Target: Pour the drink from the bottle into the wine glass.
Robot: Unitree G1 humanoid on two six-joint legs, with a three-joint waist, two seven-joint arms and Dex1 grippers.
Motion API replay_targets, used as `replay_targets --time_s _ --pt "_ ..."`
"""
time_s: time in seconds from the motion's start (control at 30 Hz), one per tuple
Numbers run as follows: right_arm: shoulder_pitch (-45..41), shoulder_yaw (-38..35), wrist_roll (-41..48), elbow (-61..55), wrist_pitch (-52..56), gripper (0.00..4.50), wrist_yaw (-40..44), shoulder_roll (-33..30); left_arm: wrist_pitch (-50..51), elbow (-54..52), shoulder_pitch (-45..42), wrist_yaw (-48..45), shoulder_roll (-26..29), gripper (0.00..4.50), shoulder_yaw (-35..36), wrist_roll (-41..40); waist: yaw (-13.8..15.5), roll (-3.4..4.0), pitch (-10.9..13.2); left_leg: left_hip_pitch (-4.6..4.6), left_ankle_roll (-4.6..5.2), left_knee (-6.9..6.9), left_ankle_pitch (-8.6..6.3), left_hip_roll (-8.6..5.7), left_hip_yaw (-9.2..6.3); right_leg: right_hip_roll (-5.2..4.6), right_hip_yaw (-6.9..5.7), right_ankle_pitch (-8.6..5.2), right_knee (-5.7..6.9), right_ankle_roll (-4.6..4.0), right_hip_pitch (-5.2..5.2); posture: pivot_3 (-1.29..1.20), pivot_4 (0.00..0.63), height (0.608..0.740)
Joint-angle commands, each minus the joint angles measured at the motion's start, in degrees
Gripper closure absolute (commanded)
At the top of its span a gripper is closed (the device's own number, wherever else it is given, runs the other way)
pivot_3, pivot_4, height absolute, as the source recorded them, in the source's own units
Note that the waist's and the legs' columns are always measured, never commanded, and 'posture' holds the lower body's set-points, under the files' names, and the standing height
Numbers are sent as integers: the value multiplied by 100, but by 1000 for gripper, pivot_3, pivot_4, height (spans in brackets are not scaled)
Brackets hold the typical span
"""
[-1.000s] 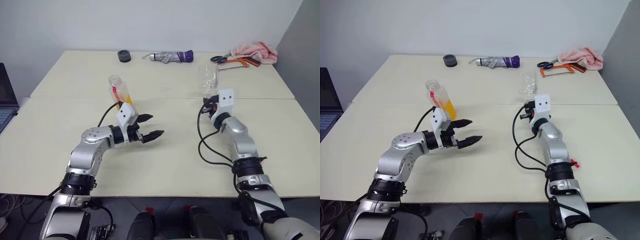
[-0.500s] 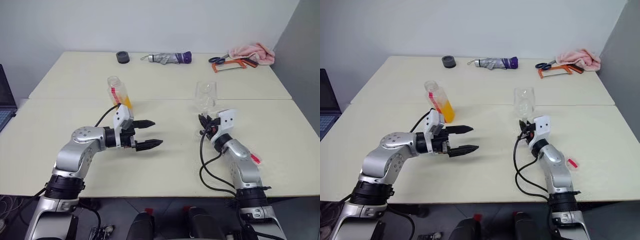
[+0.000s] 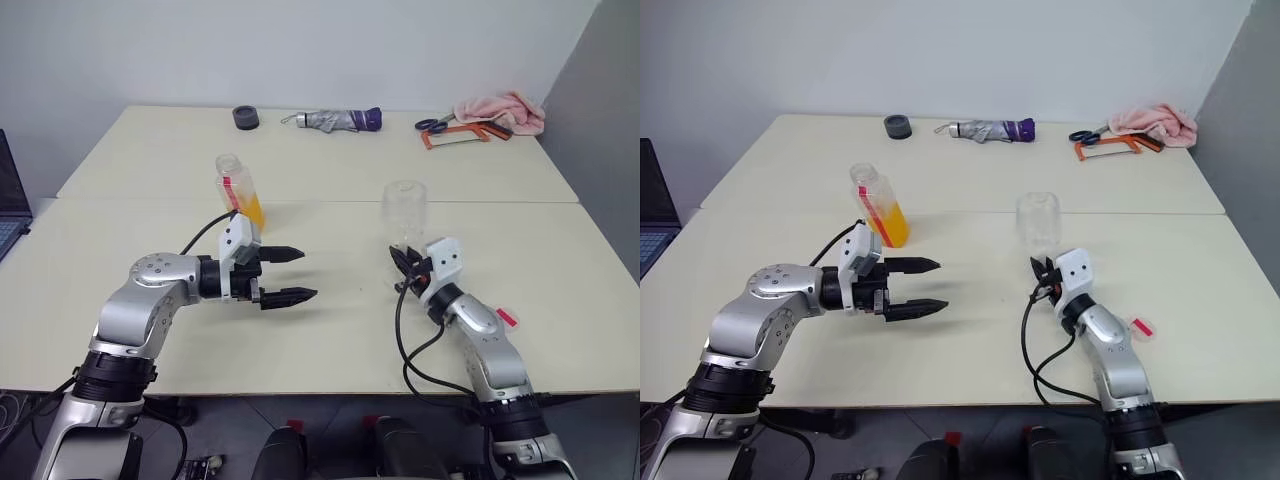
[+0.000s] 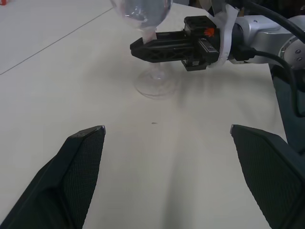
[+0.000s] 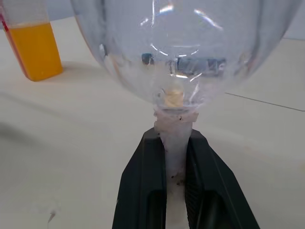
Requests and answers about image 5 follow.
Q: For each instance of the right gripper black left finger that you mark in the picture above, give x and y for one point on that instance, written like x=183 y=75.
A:
x=143 y=179

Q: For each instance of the orange juice bottle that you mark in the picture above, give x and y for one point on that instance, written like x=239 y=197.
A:
x=35 y=50

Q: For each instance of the clear wine glass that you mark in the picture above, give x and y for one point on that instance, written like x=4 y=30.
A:
x=176 y=35

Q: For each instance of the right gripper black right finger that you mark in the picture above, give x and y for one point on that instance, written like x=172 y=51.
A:
x=209 y=181

